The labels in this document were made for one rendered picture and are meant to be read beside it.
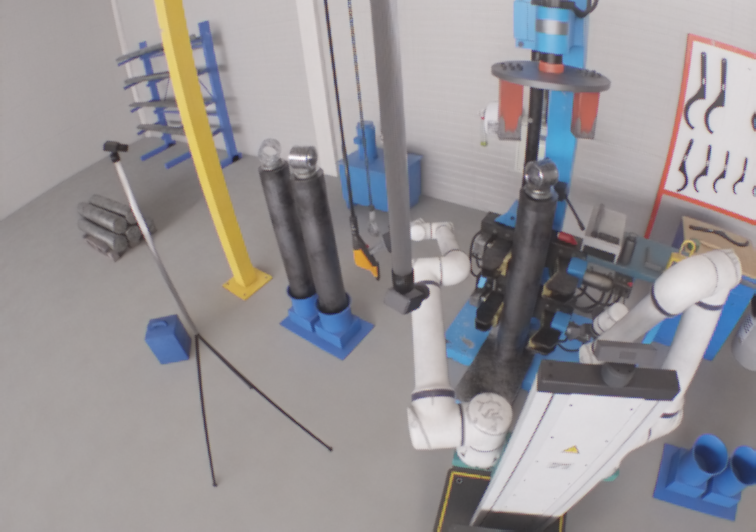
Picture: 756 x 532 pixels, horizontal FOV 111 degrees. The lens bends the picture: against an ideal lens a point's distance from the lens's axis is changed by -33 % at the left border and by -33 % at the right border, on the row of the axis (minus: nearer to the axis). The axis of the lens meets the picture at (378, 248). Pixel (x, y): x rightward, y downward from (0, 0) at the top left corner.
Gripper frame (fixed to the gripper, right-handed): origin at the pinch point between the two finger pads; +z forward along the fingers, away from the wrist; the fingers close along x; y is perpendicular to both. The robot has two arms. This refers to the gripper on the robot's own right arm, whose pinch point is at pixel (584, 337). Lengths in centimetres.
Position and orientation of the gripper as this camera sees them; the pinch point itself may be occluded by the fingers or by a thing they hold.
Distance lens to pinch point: 188.0
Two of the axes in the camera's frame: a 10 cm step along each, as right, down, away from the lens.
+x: 9.9, 1.0, -0.9
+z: 0.3, 4.9, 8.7
